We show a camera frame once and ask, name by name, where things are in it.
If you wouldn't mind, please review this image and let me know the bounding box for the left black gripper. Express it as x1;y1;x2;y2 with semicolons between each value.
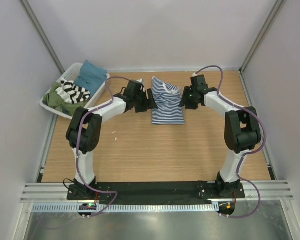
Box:
133;89;158;114

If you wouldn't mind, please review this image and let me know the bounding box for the blue white striped tank top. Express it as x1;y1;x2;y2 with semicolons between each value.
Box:
151;76;186;125

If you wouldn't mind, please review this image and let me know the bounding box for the black white striped garment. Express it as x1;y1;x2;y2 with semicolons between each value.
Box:
55;77;91;104

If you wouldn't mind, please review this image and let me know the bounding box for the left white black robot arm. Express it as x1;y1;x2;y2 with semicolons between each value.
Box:
66;80;158;200

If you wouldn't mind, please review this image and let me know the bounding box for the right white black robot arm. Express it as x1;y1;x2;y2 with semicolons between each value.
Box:
179;74;261;198

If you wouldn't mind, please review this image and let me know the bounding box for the teal folded cloth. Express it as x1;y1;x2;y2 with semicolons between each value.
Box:
74;60;108;97

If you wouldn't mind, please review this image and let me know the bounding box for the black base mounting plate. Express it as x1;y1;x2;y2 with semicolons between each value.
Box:
67;180;245;202

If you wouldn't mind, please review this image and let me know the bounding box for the olive green garment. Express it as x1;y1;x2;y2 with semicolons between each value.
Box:
42;82;88;118

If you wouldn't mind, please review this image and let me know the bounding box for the white slotted cable duct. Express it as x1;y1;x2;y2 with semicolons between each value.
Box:
32;202;219;214

